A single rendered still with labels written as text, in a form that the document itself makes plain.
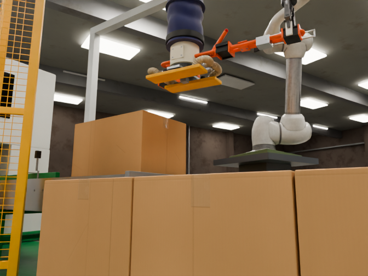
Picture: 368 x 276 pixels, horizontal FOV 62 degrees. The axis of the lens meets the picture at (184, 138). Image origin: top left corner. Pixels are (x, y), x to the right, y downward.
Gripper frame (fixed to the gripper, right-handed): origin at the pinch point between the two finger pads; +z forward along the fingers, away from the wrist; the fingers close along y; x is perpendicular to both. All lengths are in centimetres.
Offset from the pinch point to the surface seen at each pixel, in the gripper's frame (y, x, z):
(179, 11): 11, -58, -25
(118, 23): -174, -283, -183
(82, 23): -245, -451, -270
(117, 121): 18, -94, 36
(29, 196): 30, -150, 79
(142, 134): 20, -74, 46
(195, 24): 6, -50, -17
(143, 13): -172, -234, -183
